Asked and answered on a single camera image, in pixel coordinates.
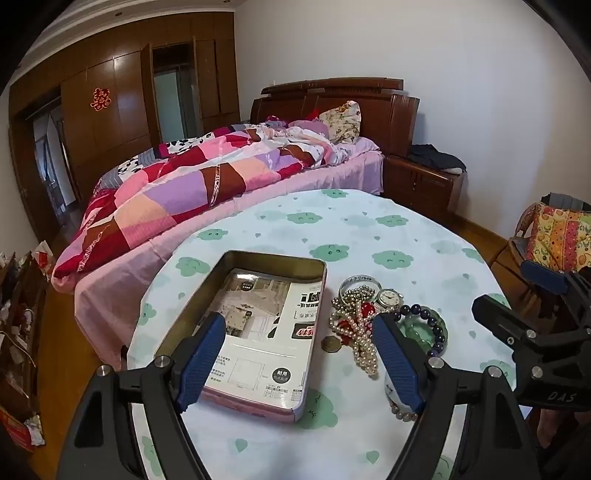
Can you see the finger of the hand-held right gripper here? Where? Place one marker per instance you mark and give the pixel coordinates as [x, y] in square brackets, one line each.
[498, 318]
[545, 277]

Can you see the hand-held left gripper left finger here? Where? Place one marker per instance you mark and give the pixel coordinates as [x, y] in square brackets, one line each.
[207, 350]

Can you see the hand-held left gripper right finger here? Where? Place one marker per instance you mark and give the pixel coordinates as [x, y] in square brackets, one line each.
[397, 364]

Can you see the green jade bangle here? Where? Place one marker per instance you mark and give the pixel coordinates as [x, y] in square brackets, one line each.
[415, 330]

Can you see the silver wrist watch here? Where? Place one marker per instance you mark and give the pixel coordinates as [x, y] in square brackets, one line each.
[388, 298]

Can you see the rectangular metal tin box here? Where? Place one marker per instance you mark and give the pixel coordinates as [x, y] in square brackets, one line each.
[277, 263]

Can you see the red knot tassel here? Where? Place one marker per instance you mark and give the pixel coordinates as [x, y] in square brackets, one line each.
[344, 326]

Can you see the gold coin charm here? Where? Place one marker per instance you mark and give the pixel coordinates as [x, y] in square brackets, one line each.
[331, 344]

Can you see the printed paper sheet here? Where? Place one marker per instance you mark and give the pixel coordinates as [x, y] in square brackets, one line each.
[277, 332]

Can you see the dark chair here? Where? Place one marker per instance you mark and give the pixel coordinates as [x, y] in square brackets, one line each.
[561, 201]

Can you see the silver bangle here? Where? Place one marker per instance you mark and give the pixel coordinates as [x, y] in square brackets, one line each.
[358, 278]

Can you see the bed with pink sheet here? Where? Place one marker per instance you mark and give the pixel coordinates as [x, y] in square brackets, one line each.
[138, 277]

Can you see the wooden nightstand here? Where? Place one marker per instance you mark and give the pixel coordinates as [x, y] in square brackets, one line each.
[425, 184]

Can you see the patchwork quilt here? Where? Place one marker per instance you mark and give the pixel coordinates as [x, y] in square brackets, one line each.
[184, 194]

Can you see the dark clothes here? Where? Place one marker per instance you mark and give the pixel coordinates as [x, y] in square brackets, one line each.
[434, 156]

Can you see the cluttered wooden shelf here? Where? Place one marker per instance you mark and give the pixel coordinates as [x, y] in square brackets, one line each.
[23, 369]

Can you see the red cardboard box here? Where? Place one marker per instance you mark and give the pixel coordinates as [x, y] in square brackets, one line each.
[16, 429]

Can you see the dark wooden headboard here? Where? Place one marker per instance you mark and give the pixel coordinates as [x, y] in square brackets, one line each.
[392, 120]

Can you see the purple pillow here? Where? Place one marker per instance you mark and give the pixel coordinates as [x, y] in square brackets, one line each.
[307, 127]

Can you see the floral pillow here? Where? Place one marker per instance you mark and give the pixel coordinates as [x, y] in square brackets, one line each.
[341, 120]

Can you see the brown wooden wardrobe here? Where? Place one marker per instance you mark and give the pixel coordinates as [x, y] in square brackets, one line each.
[124, 101]

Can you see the red paper decoration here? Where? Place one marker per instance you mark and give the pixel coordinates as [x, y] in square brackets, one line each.
[102, 99]

